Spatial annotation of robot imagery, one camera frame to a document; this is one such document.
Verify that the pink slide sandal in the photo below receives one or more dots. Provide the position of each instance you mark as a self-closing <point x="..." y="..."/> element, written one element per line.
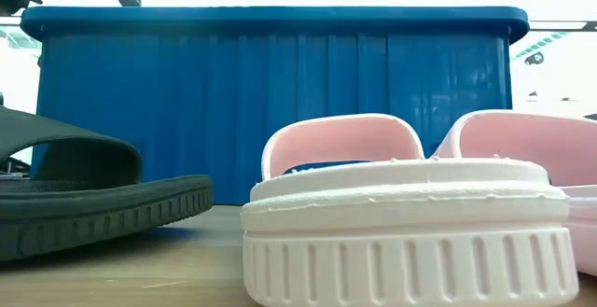
<point x="396" y="251"/>
<point x="536" y="143"/>

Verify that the black slide sandal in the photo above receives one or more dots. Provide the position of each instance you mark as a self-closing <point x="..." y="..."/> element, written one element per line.
<point x="93" y="213"/>

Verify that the blue plastic bin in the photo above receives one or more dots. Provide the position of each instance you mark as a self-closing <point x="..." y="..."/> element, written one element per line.
<point x="186" y="111"/>

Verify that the black ceiling-mounted device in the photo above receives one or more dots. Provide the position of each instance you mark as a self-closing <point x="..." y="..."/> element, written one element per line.
<point x="534" y="58"/>

